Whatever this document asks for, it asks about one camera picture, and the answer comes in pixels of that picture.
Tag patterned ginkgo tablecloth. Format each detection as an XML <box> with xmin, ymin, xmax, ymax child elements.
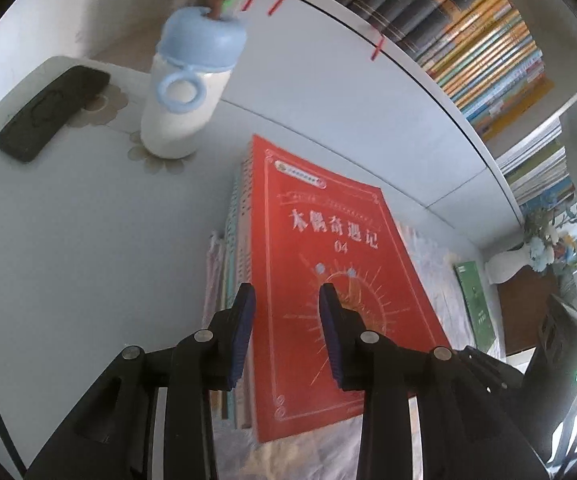
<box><xmin>215</xmin><ymin>228</ymin><xmax>479</xmax><ymax>479</ymax></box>

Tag shelf book row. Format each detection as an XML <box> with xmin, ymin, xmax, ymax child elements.
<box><xmin>262</xmin><ymin>0</ymin><xmax>577</xmax><ymax>206</ymax></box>

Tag white bookshelf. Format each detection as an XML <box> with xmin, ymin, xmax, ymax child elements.
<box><xmin>224</xmin><ymin>0</ymin><xmax>577</xmax><ymax>248</ymax></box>

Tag green fables book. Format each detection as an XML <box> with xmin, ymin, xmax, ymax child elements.
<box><xmin>455</xmin><ymin>261</ymin><xmax>496</xmax><ymax>352</ymax></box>

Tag white ceramic vase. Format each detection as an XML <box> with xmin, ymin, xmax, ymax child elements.
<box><xmin>485</xmin><ymin>246</ymin><xmax>535</xmax><ymax>285</ymax></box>

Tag grey lady mythology book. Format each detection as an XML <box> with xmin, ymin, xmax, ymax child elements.
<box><xmin>202</xmin><ymin>152</ymin><xmax>253</xmax><ymax>429</ymax></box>

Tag brown wooden side cabinet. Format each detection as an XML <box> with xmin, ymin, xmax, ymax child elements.
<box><xmin>497</xmin><ymin>266</ymin><xmax>563</xmax><ymax>356</ymax></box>

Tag white cup blue lid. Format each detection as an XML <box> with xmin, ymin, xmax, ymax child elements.
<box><xmin>141</xmin><ymin>0</ymin><xmax>247</xmax><ymax>159</ymax></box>

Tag blue artificial flowers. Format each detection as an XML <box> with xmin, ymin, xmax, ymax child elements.
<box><xmin>521</xmin><ymin>200</ymin><xmax>577</xmax><ymax>273</ymax></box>

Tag red puppet adventure book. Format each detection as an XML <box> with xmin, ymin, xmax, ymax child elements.
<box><xmin>248</xmin><ymin>133</ymin><xmax>454</xmax><ymax>444</ymax></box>

